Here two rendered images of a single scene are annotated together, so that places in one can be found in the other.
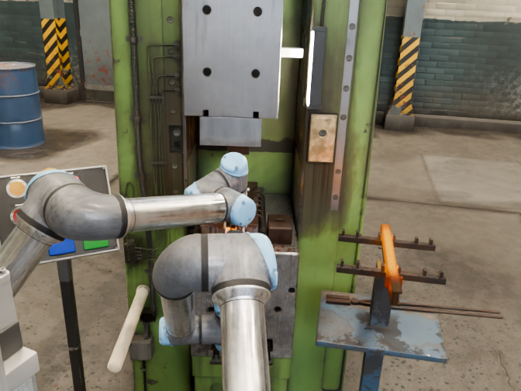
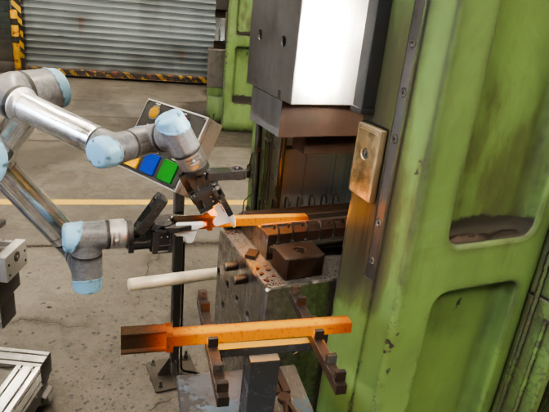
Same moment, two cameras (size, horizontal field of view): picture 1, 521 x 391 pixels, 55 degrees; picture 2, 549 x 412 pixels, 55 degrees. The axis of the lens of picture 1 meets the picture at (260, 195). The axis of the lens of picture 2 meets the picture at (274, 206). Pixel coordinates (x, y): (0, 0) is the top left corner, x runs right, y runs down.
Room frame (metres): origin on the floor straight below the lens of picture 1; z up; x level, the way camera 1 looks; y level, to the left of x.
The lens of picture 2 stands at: (1.04, -1.18, 1.61)
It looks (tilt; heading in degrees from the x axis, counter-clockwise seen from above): 22 degrees down; 65
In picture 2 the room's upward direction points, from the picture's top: 6 degrees clockwise
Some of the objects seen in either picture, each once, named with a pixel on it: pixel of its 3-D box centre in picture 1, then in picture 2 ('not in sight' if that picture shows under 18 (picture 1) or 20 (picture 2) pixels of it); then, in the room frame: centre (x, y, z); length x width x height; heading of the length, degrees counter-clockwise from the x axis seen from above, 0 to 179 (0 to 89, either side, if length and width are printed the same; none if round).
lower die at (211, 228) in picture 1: (232, 208); (316, 225); (1.80, 0.11, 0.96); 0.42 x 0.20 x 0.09; 1
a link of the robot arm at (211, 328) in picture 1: (222, 329); (86, 267); (1.12, 0.09, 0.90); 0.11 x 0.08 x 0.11; 97
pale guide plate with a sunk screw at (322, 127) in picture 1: (322, 138); (367, 162); (1.73, -0.21, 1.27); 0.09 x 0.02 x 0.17; 91
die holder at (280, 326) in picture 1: (244, 267); (316, 306); (1.81, 0.05, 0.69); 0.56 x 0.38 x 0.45; 1
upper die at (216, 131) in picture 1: (233, 116); (332, 110); (1.80, 0.11, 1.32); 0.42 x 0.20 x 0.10; 1
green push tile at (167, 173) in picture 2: (94, 236); (168, 172); (1.42, 0.52, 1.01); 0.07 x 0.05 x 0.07; 116
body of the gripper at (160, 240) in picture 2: not in sight; (149, 234); (1.28, 0.07, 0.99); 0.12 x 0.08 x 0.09; 1
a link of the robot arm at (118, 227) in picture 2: not in sight; (118, 234); (1.20, 0.07, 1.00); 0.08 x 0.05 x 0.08; 91
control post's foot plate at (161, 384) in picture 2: not in sight; (173, 364); (1.50, 0.66, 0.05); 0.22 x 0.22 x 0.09; 1
